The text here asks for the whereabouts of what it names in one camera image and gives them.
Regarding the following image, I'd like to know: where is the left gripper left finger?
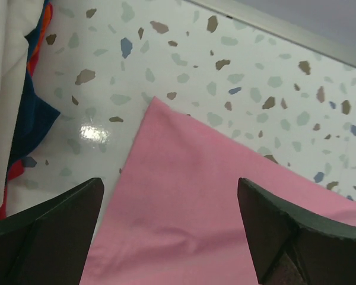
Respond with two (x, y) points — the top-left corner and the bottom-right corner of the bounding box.
(0, 178), (104, 285)

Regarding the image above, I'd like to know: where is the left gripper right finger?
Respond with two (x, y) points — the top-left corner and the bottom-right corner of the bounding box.
(237, 178), (356, 284)

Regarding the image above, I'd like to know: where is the pink t shirt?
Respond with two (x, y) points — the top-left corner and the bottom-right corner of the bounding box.
(81, 99), (356, 284)

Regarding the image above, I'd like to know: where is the folded navy blue t shirt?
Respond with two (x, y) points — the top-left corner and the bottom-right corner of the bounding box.
(7, 13), (60, 173)

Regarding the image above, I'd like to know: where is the folded orange t shirt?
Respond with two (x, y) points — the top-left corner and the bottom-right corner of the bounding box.
(26, 1), (53, 77)

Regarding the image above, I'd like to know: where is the folded cream t shirt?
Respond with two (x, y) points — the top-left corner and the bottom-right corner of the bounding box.
(0, 1), (44, 207)

